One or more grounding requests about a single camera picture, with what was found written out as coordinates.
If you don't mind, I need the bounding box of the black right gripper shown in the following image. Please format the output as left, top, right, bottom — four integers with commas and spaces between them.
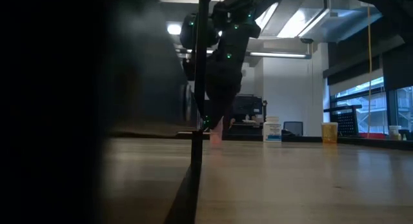
206, 23, 261, 133

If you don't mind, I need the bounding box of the white bottle blue label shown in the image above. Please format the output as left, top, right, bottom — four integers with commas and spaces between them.
263, 116, 283, 143

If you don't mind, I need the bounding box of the black background workstation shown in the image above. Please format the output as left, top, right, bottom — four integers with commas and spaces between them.
237, 94, 268, 136

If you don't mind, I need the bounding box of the linear light tube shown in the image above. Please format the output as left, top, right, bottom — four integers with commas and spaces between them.
176, 48, 216, 56

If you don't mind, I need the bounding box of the short light tube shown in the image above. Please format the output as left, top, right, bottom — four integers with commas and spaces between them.
248, 51, 312, 59

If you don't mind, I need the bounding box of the bright ceiling light panel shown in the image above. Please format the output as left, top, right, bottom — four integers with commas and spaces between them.
166, 22, 183, 36

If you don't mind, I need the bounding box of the black perforated cart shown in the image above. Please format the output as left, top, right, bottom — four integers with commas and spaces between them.
323, 104, 363, 138

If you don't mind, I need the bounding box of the red flat object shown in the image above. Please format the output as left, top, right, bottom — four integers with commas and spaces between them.
359, 132, 387, 139

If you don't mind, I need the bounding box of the large window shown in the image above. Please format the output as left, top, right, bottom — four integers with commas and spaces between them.
328, 76, 413, 134

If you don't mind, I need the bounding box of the white background bottle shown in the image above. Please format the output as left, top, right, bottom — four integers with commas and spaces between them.
388, 125, 403, 141

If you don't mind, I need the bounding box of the black window blind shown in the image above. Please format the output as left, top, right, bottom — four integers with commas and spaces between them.
382, 52, 413, 91

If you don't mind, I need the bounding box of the black aluminium table frame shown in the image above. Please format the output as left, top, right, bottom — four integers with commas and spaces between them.
176, 130, 413, 151

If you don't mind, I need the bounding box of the rectangular silver ceiling duct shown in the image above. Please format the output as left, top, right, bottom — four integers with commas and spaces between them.
254, 0, 383, 44

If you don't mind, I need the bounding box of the yellow hanging cord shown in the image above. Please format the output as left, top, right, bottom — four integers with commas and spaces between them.
367, 6, 373, 137

